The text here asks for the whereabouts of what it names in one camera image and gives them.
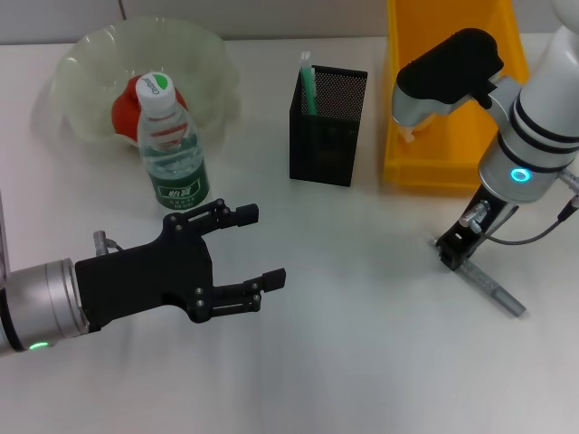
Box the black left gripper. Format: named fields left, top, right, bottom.
left=74, top=198, right=287, bottom=334

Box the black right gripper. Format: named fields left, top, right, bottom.
left=437, top=185, right=520, bottom=272

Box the grey glitter pen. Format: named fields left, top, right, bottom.
left=429, top=237, right=527, bottom=317

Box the clear green-label water bottle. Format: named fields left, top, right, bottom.
left=137, top=71, right=213, bottom=222

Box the white paper ball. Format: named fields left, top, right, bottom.
left=397, top=115, right=436, bottom=145

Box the mint green utility knife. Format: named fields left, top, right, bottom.
left=299, top=50, right=320, bottom=117

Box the red-orange bumpy orange fruit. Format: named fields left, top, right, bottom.
left=111, top=75, right=189, bottom=148

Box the black mesh pen holder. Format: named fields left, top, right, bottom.
left=289, top=65, right=368, bottom=187

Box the pale green wavy fruit plate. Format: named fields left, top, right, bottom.
left=48, top=16, right=241, bottom=153

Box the yellow plastic storage bin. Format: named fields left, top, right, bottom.
left=383, top=0, right=530, bottom=189

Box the right gripper cable with plug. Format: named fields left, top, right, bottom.
left=459, top=171, right=579, bottom=246

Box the gripper cable with plug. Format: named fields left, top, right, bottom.
left=92, top=230, right=126, bottom=257
left=459, top=171, right=579, bottom=246

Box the left gripper cable with plug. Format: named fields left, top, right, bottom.
left=92, top=230, right=126, bottom=257

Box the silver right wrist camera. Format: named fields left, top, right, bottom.
left=391, top=27, right=521, bottom=130

